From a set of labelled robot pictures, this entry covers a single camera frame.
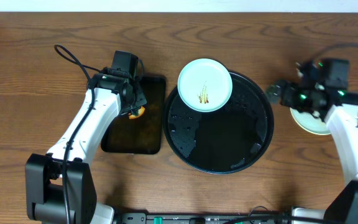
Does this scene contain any green and yellow sponge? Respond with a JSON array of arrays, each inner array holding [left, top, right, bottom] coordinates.
[[129, 106, 145, 119]]

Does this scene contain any light blue plate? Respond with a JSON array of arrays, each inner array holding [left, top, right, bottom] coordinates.
[[290, 108, 331, 136], [177, 58, 232, 113]]

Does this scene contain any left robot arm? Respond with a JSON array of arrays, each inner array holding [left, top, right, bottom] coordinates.
[[25, 73, 147, 223]]

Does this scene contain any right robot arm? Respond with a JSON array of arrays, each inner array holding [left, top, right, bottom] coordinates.
[[266, 80, 358, 223]]

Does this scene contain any black rectangular tray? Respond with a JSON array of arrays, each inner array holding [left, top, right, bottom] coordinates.
[[101, 77, 166, 154]]

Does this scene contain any black round tray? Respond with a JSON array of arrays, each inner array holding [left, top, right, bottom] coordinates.
[[163, 72, 274, 174]]

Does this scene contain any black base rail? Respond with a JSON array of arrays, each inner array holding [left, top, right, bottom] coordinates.
[[112, 206, 335, 224]]

